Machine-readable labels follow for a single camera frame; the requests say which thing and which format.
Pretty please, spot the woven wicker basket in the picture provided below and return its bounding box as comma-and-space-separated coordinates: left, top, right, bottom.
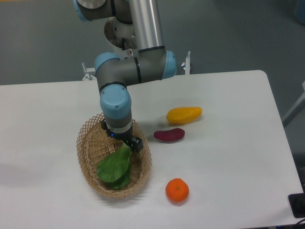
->
77, 113, 152, 198

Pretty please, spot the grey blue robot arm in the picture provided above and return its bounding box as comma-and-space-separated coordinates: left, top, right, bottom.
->
73, 0, 177, 152

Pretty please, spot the green bok choy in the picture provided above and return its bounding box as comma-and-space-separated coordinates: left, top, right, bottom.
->
97, 143, 132, 190

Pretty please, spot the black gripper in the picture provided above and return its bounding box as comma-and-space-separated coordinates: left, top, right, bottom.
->
101, 119, 142, 153

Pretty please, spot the yellow mango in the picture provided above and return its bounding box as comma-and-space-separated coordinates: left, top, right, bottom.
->
166, 106, 203, 125

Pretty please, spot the purple sweet potato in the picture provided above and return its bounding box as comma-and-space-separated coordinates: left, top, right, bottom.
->
153, 128, 185, 143

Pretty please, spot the black device at edge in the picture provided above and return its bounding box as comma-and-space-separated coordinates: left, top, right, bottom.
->
288, 193, 305, 219

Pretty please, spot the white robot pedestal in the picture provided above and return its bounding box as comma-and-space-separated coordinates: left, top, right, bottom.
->
104, 17, 138, 59

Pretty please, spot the white table leg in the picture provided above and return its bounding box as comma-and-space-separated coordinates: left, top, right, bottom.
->
282, 82, 305, 128

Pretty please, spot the orange tangerine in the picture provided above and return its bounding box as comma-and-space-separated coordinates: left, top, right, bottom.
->
165, 178, 190, 203

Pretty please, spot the white metal base frame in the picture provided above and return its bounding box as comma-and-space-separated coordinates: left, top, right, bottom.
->
81, 50, 192, 81

